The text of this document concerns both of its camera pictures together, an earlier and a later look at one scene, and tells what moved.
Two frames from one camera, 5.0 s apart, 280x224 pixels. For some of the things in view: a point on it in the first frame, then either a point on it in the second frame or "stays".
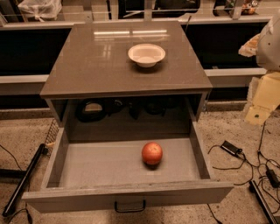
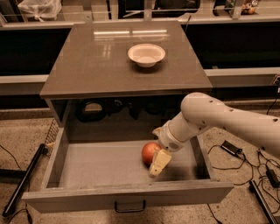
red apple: x=151 y=153 stays
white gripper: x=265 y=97 to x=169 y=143
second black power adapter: x=273 y=178 stays
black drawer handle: x=130 y=210 stays
